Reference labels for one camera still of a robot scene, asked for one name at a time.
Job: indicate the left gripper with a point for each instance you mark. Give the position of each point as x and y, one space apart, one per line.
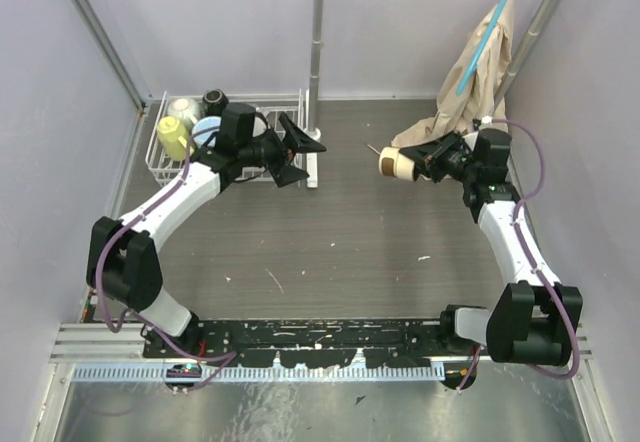
282 152

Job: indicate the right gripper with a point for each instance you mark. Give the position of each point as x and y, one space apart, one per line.
433 154

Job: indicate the steel cup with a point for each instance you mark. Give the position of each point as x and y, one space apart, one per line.
392 163

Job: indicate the blue mug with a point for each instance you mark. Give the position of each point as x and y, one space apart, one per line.
205 131

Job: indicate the black mug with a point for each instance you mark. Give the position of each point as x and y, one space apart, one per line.
214 102

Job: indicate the white speckled mug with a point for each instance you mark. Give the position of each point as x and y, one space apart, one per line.
185 109

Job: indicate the yellow mug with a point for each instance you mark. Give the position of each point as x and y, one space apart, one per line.
173 136

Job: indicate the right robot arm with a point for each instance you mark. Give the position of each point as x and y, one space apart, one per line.
535 320

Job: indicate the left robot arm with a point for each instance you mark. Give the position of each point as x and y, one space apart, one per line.
123 263

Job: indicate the beige cloth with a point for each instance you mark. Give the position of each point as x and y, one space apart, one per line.
469 94

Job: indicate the blue clothes hanger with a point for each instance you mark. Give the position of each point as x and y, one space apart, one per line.
472 66

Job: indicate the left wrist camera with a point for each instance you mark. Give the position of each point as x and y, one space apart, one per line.
260 127

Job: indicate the white wire dish rack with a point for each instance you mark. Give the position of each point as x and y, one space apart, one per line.
163 168

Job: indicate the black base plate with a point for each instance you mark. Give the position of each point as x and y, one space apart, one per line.
324 343

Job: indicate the blue cable duct strip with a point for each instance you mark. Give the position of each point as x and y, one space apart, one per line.
190 373

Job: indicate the metal clothes rack frame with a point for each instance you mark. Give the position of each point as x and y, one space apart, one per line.
536 26

